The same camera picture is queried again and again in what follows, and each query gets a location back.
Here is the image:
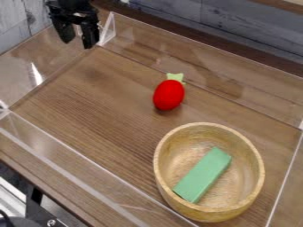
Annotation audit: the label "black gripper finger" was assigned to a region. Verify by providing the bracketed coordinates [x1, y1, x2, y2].
[52, 18, 76, 43]
[80, 22, 99, 49]

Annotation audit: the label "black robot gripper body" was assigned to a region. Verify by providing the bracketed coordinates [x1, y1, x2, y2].
[47, 0, 99, 25]

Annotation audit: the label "red plush radish toy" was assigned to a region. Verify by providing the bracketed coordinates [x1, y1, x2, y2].
[152, 73, 184, 111]

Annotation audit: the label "oval wooden bowl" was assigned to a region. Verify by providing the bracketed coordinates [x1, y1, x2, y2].
[152, 122, 266, 223]

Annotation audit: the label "green rectangular block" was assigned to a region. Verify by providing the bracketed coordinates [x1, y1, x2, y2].
[172, 147, 232, 204]

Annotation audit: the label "clear acrylic corner bracket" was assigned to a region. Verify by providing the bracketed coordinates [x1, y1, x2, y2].
[97, 12, 116, 46]

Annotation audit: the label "clear acrylic enclosure walls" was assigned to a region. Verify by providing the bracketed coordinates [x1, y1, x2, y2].
[0, 14, 303, 227]

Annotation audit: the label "black metal table frame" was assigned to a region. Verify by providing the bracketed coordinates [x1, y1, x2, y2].
[25, 186, 68, 227]

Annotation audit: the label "black cable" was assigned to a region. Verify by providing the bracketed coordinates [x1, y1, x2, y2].
[0, 207, 16, 227]

